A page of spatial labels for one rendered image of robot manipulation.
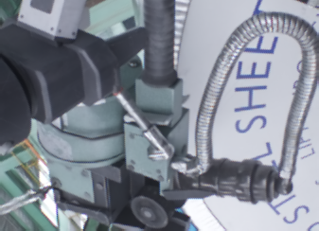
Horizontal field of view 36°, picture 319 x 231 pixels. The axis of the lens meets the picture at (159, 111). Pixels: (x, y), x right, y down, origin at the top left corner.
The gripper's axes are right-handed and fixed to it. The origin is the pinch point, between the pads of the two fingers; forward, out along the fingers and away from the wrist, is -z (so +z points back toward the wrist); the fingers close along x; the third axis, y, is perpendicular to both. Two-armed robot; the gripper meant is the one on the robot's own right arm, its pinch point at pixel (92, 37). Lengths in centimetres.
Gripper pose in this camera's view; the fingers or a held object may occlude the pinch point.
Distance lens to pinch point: 46.1
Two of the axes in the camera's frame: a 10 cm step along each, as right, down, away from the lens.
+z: -6.1, 4.8, -6.4
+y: 0.0, 8.0, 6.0
